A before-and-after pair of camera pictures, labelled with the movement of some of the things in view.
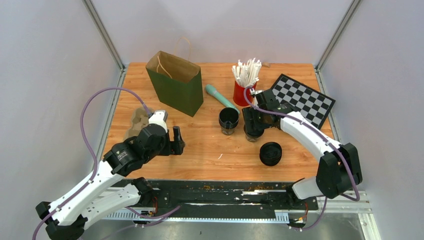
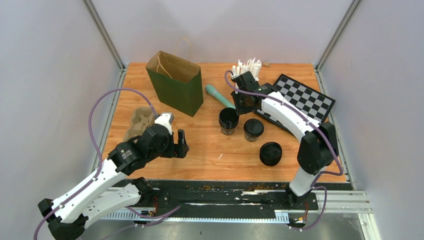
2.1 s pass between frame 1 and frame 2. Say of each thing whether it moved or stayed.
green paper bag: stayed
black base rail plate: stayed
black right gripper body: moved
